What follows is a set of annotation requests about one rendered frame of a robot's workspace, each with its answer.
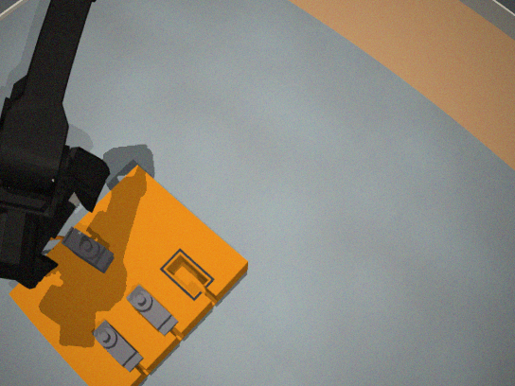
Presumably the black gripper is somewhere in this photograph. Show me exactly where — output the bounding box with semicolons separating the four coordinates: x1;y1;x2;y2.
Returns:
15;147;110;290

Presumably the orange flat plate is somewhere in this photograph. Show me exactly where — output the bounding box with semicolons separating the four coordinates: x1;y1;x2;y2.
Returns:
9;165;248;386

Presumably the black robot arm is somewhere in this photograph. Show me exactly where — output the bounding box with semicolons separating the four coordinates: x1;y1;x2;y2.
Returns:
0;0;96;281

